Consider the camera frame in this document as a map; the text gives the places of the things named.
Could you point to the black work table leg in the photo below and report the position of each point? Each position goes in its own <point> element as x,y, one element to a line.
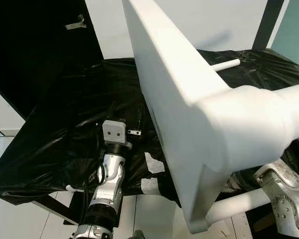
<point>57,209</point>

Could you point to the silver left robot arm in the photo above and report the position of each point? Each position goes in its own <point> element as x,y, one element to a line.
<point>107,189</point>

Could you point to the black wall pillar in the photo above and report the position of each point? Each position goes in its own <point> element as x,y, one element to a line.
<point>266,25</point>

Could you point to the black shiny table cover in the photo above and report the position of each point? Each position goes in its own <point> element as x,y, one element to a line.
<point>65,119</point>

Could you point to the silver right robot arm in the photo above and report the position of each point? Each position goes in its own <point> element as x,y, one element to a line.
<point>284,199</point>

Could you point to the white work table frame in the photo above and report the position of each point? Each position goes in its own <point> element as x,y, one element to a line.
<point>152,174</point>

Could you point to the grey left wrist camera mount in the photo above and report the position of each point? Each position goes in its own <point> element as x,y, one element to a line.
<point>115,132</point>

